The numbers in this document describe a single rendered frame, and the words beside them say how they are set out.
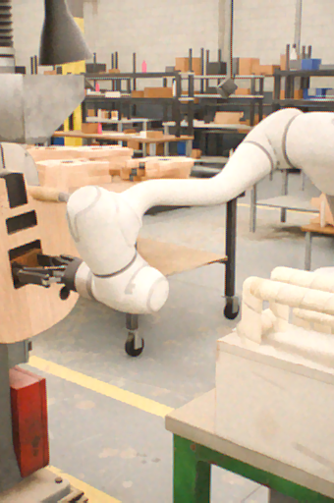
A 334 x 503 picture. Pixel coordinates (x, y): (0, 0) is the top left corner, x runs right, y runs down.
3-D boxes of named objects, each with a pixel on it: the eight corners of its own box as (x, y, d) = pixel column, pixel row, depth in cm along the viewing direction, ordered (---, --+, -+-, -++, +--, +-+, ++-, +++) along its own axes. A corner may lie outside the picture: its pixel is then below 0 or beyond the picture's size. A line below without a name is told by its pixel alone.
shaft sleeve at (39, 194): (20, 193, 174) (10, 197, 172) (17, 181, 173) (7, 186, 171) (68, 199, 163) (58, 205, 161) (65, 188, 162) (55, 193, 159)
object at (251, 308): (237, 343, 110) (238, 287, 108) (248, 337, 112) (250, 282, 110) (253, 348, 108) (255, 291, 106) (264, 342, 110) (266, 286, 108)
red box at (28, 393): (-26, 453, 228) (-33, 351, 219) (5, 439, 237) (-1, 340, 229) (22, 480, 212) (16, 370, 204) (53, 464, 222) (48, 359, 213)
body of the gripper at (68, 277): (76, 300, 149) (47, 292, 155) (102, 287, 155) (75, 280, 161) (71, 267, 147) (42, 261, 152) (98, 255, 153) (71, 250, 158)
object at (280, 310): (264, 329, 116) (266, 276, 114) (274, 324, 118) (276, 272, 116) (281, 334, 114) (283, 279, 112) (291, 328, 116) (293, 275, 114)
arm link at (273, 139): (229, 134, 166) (274, 137, 156) (271, 95, 174) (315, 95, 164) (246, 178, 173) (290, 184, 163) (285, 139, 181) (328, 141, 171)
